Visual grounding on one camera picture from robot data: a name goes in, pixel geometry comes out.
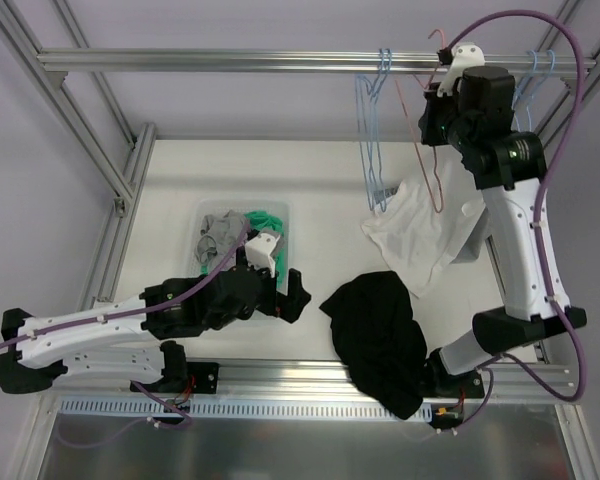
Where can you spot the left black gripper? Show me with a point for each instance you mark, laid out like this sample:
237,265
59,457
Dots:
272,292

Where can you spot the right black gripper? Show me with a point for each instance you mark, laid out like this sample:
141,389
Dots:
431,120

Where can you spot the black tank top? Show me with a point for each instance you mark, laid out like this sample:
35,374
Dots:
375,336

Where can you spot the green tank top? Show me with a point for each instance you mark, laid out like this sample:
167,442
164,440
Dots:
260,220

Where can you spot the light grey tank top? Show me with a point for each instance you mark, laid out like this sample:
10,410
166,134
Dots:
217,235

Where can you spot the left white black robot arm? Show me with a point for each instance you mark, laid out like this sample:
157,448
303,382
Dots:
138,339

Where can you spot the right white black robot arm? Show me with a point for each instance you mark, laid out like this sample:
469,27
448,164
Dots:
474,116

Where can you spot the white tank top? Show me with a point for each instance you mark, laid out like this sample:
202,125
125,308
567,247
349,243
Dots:
415,241

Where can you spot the blue hanger far right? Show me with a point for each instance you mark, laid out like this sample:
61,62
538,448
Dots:
530,96

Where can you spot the dark grey tank top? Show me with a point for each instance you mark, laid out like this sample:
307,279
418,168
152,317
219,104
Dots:
472,247

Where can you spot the white plastic basket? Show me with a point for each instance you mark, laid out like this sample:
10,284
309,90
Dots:
220,207

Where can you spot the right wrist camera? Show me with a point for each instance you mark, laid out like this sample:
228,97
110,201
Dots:
457,59

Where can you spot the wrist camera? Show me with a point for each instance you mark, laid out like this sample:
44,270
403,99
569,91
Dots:
457,59
260,251

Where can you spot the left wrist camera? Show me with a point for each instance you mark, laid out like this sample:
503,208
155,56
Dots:
260,251

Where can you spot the aluminium front rail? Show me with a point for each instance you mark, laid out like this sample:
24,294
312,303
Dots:
329,380

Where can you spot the white slotted cable duct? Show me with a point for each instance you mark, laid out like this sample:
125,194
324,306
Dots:
212,408

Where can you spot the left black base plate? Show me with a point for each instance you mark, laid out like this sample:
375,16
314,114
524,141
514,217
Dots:
196,377

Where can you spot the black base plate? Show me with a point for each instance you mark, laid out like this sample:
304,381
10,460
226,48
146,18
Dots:
196,377
437,383

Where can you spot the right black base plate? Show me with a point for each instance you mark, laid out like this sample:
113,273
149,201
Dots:
437,383

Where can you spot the left aluminium frame post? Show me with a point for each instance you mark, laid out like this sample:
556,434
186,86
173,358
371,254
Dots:
126,181

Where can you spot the aluminium hanging rail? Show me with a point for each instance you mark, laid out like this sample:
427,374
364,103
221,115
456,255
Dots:
235,61

